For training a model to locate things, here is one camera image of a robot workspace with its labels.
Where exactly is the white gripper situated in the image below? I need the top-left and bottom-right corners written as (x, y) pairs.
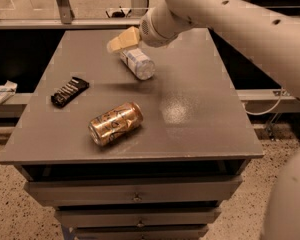
top-left (107, 2), bottom-right (190, 53)

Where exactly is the clear plastic water bottle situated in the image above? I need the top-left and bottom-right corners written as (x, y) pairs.
top-left (120, 48), bottom-right (155, 80)

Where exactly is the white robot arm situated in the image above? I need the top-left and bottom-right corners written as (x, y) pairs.
top-left (107, 0), bottom-right (300, 240)

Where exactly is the gold crushed soda can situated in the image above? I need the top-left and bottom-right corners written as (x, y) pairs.
top-left (88, 102), bottom-right (143, 147)

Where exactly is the white folded packet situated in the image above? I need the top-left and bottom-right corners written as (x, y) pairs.
top-left (0, 81), bottom-right (18, 105)

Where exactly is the grey drawer cabinet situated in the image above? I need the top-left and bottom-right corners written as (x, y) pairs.
top-left (0, 29), bottom-right (262, 240)

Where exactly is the black object behind rail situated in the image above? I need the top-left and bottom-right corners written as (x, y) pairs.
top-left (105, 7), bottom-right (132, 18)

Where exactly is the grey metal rail frame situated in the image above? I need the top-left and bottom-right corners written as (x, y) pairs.
top-left (0, 0), bottom-right (300, 30)

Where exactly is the white cable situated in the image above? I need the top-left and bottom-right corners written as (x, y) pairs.
top-left (242, 87), bottom-right (286, 117)

